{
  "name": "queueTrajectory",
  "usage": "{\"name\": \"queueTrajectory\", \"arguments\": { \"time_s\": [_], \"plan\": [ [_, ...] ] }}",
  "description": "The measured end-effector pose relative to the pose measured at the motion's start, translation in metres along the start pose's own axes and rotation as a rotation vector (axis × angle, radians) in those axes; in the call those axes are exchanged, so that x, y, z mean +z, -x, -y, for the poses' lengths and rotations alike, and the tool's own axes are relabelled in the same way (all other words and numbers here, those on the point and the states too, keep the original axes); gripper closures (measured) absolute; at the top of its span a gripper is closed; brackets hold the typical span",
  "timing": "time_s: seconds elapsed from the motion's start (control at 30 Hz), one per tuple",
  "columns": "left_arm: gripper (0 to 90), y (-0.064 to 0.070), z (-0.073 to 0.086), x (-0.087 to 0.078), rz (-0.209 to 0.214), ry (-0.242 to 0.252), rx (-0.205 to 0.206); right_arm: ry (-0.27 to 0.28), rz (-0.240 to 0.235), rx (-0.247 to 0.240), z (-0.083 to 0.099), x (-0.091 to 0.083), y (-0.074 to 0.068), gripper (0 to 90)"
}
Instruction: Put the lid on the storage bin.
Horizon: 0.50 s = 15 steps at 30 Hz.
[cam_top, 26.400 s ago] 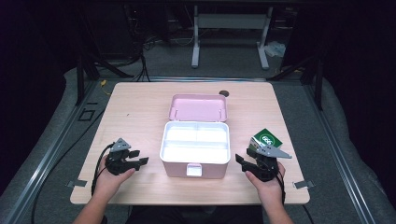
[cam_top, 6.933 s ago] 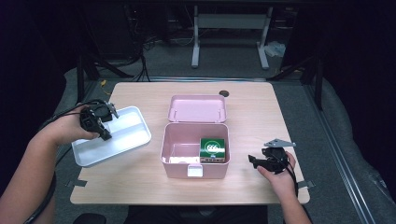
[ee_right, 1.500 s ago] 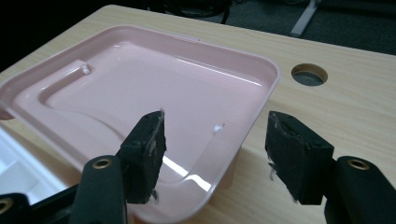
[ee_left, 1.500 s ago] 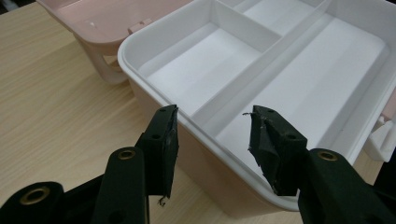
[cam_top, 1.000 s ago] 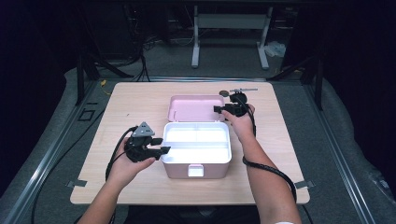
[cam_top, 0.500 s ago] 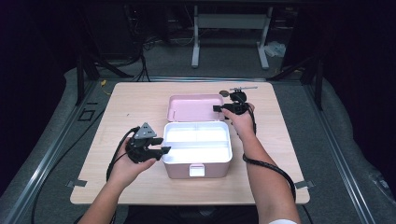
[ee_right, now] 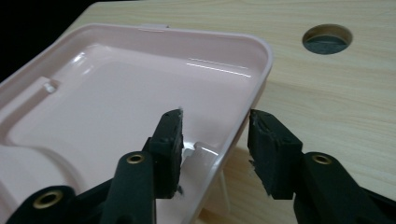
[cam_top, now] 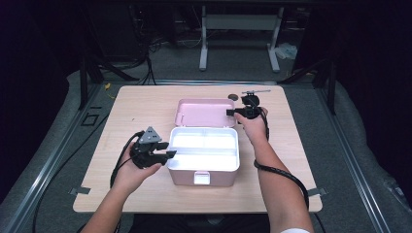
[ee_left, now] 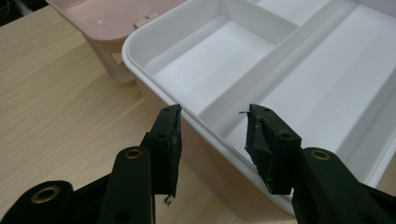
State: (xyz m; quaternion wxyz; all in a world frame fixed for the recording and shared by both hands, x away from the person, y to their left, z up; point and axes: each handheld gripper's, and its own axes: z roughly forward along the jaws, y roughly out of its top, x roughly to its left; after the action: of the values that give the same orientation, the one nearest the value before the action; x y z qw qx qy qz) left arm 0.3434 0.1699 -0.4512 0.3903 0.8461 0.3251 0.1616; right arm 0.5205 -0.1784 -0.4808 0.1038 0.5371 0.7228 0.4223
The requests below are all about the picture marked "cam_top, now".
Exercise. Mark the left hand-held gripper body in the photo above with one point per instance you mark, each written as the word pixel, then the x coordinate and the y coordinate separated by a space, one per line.
pixel 147 152

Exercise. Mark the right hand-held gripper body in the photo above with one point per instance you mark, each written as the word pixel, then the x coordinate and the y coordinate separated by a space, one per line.
pixel 252 110

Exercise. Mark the pink storage box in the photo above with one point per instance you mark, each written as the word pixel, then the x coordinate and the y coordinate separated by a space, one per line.
pixel 204 113

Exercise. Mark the person's right hand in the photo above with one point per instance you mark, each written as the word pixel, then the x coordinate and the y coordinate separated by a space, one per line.
pixel 256 129

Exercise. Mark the person's left hand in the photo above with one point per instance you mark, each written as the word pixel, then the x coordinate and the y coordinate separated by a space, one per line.
pixel 129 178

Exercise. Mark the white inner tray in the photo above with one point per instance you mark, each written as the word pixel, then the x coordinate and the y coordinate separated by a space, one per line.
pixel 204 144

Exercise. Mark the white plastic bag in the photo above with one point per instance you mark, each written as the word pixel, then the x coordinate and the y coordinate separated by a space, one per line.
pixel 286 50

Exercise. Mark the black tape square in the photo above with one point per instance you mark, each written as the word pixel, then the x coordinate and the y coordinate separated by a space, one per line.
pixel 82 120

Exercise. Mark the person's dark clothing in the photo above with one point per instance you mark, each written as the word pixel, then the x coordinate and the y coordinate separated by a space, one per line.
pixel 194 223

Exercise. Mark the yellow tag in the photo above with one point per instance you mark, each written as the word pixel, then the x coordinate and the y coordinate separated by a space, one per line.
pixel 108 86

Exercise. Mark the grey tape piece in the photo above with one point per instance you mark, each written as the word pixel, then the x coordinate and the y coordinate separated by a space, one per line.
pixel 79 191
pixel 317 192

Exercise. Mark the black stand leg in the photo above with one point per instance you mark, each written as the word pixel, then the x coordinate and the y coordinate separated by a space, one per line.
pixel 83 84
pixel 331 87

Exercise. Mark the person's white sleeve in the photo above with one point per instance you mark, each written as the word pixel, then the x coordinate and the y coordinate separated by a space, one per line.
pixel 294 230

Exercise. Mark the grey metal table frame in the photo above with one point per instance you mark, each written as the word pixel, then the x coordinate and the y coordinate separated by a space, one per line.
pixel 239 22

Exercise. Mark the aluminium floor rail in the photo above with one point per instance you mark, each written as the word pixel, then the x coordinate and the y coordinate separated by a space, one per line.
pixel 48 168
pixel 353 161

